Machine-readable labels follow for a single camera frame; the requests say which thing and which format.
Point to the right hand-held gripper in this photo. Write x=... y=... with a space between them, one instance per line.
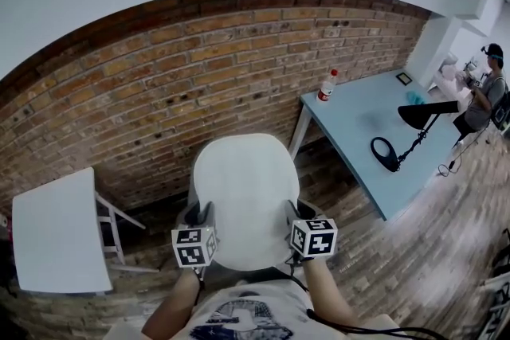
x=316 y=241

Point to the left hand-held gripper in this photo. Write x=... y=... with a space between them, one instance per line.
x=194 y=247

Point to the white cushion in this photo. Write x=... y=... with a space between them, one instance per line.
x=245 y=195

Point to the person's left forearm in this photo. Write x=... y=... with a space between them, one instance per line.
x=175 y=306

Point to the person's right forearm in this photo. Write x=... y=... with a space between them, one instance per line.
x=324 y=290

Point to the light blue table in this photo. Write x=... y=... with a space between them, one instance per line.
x=358 y=155

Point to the person's white printed shirt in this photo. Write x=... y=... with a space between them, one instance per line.
x=247 y=314

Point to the clear bottle with red cap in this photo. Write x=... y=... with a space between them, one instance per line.
x=326 y=89

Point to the white square table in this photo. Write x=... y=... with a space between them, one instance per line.
x=56 y=231

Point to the black desk lamp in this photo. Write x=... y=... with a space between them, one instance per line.
x=414 y=115

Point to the teal cloth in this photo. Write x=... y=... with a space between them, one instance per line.
x=415 y=97

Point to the pink fabric pile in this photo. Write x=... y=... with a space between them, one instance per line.
x=452 y=77

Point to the white metal rack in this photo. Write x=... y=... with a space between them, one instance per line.
x=498 y=310

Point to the black picture frame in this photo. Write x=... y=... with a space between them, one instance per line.
x=404 y=78

